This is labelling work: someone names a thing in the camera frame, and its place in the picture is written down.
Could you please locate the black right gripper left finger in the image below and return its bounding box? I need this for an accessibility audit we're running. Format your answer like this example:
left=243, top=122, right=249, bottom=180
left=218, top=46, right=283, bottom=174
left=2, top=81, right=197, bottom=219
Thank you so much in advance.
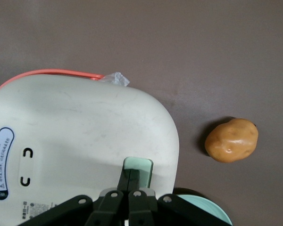
left=18, top=168, right=132, bottom=226

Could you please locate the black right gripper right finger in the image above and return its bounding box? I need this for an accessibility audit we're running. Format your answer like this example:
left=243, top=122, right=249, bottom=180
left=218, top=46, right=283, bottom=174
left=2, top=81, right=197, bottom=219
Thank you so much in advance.
left=128, top=169, right=230, bottom=226

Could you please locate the mint green rice cooker button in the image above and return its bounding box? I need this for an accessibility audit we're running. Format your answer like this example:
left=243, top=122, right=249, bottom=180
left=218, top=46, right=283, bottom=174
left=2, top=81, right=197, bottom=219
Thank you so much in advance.
left=122, top=157, right=154, bottom=189

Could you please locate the mint green round plate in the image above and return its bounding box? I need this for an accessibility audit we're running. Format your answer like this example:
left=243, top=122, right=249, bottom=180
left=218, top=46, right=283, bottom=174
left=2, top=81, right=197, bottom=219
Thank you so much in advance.
left=174, top=194, right=233, bottom=226

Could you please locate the white appliance lid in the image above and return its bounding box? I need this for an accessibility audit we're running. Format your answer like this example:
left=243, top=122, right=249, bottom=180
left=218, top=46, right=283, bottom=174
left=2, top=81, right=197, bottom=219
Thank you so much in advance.
left=0, top=68, right=180, bottom=226

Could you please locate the white warning label sticker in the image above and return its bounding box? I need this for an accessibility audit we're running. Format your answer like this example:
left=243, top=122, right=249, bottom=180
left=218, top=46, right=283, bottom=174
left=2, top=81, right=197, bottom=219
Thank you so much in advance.
left=0, top=127, right=16, bottom=201

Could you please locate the brown potato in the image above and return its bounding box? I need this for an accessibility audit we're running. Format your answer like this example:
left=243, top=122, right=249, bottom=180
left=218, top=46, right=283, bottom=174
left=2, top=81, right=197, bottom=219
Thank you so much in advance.
left=204, top=118, right=259, bottom=164

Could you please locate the clear crumpled plastic piece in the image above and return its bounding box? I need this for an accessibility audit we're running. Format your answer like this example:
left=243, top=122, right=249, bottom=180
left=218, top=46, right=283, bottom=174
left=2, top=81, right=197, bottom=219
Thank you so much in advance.
left=99, top=72, right=131, bottom=88

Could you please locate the orange rice cooker handle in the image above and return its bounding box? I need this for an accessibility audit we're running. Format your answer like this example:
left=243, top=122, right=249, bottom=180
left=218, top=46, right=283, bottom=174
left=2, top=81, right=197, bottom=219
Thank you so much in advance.
left=0, top=68, right=106, bottom=95

